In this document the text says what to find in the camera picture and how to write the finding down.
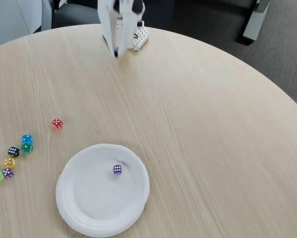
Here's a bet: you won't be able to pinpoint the pale grey cabinet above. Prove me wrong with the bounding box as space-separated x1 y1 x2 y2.
0 0 52 50

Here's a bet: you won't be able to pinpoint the white paper plate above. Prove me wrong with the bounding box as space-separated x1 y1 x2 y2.
55 143 150 238

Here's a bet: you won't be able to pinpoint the red translucent dice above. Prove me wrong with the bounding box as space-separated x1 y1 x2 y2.
52 118 64 130

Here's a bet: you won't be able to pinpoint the black dice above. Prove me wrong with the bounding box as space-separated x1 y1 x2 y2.
7 146 20 158

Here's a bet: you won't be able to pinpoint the black upholstered seat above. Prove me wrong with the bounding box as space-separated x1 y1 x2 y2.
145 0 258 46

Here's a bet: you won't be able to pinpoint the dark grey chair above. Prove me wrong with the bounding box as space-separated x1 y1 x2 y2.
51 0 102 29

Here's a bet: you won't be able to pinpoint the yellow translucent dice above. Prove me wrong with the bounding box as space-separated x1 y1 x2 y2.
3 157 16 169

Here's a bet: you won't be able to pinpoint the dark green translucent dice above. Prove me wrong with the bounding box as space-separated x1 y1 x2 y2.
21 143 34 154

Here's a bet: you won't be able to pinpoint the grey desk leg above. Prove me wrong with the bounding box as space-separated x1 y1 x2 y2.
242 0 271 46

